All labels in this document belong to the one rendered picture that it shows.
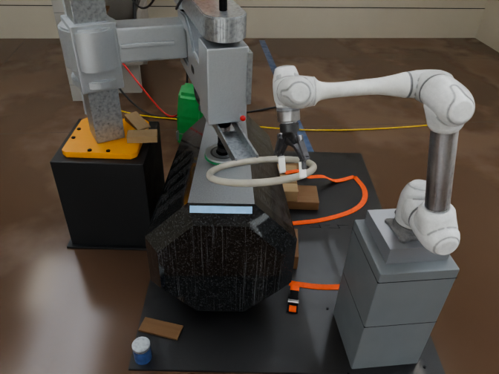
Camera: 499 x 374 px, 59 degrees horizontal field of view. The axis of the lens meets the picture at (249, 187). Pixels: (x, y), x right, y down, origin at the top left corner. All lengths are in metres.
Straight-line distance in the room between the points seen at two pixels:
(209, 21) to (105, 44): 0.80
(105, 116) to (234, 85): 1.03
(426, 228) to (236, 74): 1.18
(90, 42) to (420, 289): 2.22
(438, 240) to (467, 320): 1.36
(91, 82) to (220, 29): 1.01
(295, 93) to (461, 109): 0.58
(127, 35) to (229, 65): 0.80
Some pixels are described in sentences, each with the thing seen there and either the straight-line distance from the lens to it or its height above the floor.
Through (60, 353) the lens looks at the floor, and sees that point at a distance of 2.94.
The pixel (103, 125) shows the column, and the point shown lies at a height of 0.90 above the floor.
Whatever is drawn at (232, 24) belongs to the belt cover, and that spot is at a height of 1.71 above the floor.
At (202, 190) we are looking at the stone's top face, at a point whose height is 0.87.
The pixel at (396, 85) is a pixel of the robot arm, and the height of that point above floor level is 1.66.
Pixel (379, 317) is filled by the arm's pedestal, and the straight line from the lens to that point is 2.44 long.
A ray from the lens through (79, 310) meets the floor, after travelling 3.10.
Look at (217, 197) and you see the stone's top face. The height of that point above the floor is 0.87.
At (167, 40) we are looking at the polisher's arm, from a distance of 2.91.
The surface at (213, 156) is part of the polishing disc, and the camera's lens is 2.61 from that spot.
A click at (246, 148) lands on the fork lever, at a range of 2.31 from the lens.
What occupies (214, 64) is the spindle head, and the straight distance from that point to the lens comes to 2.29.
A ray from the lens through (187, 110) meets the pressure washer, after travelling 4.35.
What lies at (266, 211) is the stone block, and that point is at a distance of 2.41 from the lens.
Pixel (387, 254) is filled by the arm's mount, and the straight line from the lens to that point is 2.22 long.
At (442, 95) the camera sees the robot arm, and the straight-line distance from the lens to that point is 1.70.
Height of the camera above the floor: 2.32
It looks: 36 degrees down
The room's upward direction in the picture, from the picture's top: 3 degrees clockwise
